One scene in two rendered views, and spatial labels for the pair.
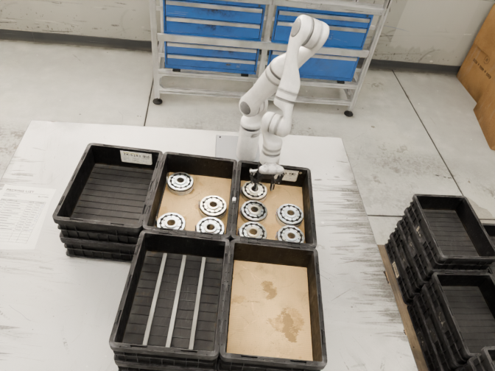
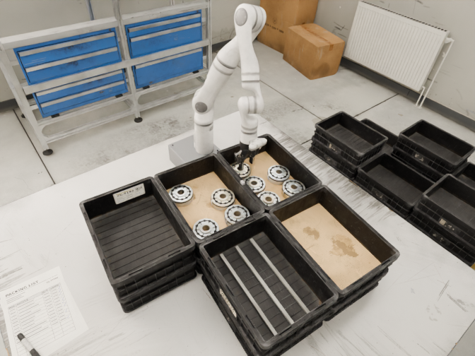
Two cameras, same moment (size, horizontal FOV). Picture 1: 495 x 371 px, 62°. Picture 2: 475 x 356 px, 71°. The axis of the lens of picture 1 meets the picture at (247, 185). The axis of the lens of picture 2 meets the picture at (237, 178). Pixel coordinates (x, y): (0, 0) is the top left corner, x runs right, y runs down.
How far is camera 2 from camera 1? 0.61 m
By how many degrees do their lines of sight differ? 22
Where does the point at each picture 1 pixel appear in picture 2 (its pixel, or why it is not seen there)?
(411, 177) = (280, 119)
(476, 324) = (396, 186)
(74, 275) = (147, 325)
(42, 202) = (56, 285)
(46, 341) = not seen: outside the picture
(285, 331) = (346, 253)
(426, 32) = (227, 13)
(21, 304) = not seen: outside the picture
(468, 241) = (359, 138)
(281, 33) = (137, 48)
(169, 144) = (127, 173)
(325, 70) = (182, 66)
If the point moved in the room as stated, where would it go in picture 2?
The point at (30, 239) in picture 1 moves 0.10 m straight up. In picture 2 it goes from (76, 323) to (68, 311)
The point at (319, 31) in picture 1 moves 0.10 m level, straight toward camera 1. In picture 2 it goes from (261, 13) to (273, 23)
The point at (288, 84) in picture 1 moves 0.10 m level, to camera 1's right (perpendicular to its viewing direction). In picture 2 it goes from (252, 66) to (274, 61)
